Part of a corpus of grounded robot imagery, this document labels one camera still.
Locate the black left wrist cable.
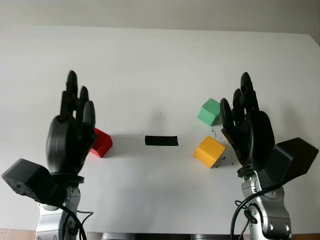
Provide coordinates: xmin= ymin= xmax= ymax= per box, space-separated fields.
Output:
xmin=56 ymin=202 xmax=95 ymax=240

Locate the red cube block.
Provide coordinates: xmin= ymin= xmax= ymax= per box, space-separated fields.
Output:
xmin=88 ymin=127 xmax=113 ymax=159

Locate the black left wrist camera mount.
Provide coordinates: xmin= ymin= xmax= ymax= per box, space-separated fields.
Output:
xmin=1 ymin=158 xmax=69 ymax=205

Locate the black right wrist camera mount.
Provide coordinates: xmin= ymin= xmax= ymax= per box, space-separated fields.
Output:
xmin=259 ymin=137 xmax=320 ymax=189

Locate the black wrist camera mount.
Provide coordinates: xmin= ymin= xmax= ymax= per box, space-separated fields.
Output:
xmin=259 ymin=137 xmax=320 ymax=189
xmin=1 ymin=158 xmax=69 ymax=205

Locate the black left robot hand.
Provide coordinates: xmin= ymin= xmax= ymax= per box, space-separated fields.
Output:
xmin=45 ymin=70 xmax=100 ymax=179

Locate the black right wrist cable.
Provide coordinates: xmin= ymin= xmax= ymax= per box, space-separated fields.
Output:
xmin=231 ymin=183 xmax=284 ymax=240

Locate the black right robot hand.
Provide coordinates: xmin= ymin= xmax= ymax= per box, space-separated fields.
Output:
xmin=219 ymin=72 xmax=276 ymax=173

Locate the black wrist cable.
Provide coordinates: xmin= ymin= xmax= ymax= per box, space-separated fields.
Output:
xmin=231 ymin=183 xmax=284 ymax=240
xmin=56 ymin=202 xmax=95 ymax=240

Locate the green cube block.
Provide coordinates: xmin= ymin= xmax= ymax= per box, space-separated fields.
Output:
xmin=197 ymin=98 xmax=222 ymax=127

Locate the yellow cube block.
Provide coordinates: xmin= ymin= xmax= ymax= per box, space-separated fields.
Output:
xmin=193 ymin=135 xmax=226 ymax=169

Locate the dark grey robot torso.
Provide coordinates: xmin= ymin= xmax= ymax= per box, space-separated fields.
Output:
xmin=86 ymin=231 xmax=251 ymax=240

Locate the black tape strip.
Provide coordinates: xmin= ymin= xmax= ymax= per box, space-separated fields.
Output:
xmin=144 ymin=135 xmax=179 ymax=147

